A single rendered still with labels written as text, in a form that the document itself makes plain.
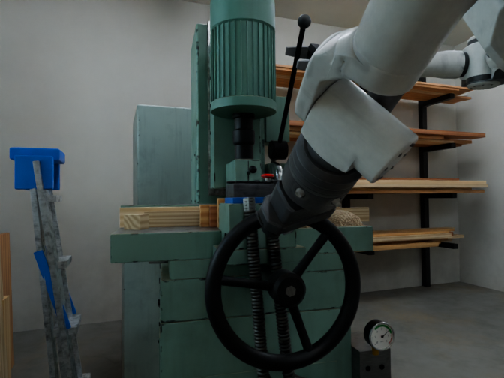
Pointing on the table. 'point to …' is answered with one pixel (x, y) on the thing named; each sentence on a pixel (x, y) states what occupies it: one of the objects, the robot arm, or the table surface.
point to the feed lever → (280, 150)
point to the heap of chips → (345, 219)
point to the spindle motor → (243, 58)
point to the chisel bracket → (233, 169)
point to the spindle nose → (244, 136)
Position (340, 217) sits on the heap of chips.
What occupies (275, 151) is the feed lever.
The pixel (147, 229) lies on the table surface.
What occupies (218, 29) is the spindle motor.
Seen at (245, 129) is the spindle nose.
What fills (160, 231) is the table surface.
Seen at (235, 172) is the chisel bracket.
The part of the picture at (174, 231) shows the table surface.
